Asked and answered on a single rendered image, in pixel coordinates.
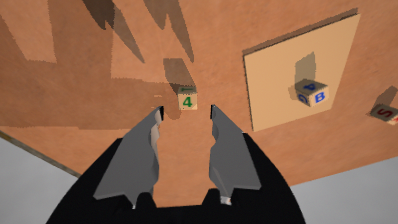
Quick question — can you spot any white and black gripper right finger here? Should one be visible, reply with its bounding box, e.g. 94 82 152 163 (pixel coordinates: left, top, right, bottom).
209 104 306 224

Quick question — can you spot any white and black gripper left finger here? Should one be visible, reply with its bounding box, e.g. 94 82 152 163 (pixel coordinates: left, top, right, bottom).
46 106 164 224

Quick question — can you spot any tan flat mat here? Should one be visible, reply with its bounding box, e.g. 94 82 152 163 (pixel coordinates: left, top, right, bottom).
243 13 361 132

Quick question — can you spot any wooden letter block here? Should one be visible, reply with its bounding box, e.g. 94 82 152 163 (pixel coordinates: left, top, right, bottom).
177 87 197 110
370 105 398 125
296 80 329 108

